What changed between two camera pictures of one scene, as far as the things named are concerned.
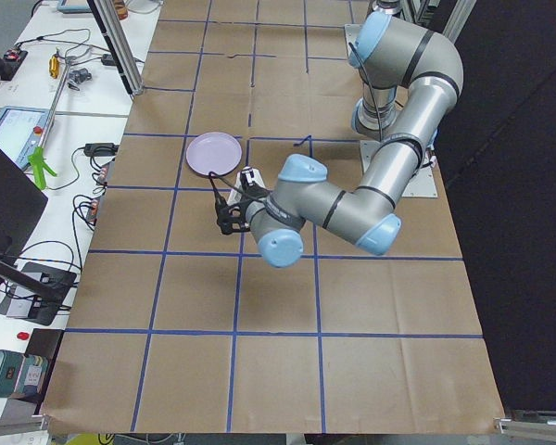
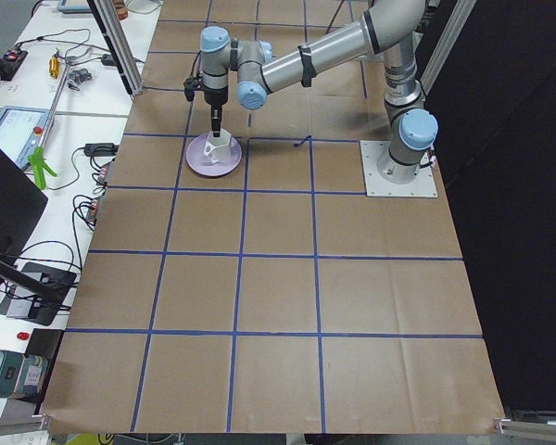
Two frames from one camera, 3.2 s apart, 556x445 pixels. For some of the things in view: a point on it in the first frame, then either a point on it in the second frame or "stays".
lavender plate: x=213 y=152 stays
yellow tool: x=54 y=66 stays
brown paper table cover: x=180 y=329 stays
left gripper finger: x=245 y=183 -> x=216 y=112
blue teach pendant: x=18 y=132 stays
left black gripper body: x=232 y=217 -> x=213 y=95
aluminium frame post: x=119 y=45 stays
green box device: x=1 y=371 stays
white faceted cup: x=251 y=176 -> x=218 y=147
